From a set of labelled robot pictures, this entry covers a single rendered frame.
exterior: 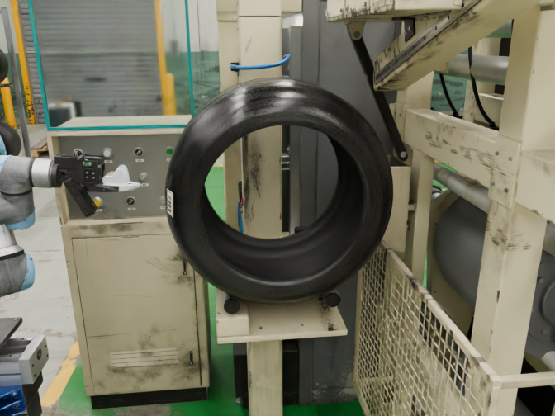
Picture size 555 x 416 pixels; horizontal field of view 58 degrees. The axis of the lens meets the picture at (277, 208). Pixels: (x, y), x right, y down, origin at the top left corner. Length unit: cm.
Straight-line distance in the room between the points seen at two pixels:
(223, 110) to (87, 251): 113
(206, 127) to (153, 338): 131
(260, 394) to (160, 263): 66
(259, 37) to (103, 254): 109
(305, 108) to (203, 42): 950
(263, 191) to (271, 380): 74
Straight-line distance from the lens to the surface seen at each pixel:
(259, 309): 157
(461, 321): 232
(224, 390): 256
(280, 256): 160
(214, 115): 121
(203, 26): 1067
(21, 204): 143
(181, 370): 240
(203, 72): 1061
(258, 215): 168
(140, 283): 219
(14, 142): 589
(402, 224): 172
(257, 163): 163
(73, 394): 271
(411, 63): 131
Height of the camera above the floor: 158
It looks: 18 degrees down
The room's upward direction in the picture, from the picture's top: straight up
